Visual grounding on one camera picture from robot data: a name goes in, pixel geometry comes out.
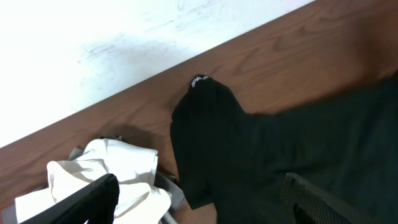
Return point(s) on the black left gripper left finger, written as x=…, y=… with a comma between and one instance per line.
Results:
x=93, y=204

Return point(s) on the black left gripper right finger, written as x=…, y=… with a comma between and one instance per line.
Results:
x=305, y=203

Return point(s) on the black t-shirt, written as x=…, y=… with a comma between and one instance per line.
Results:
x=346, y=145

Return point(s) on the grey crumpled garment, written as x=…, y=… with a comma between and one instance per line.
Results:
x=146, y=196

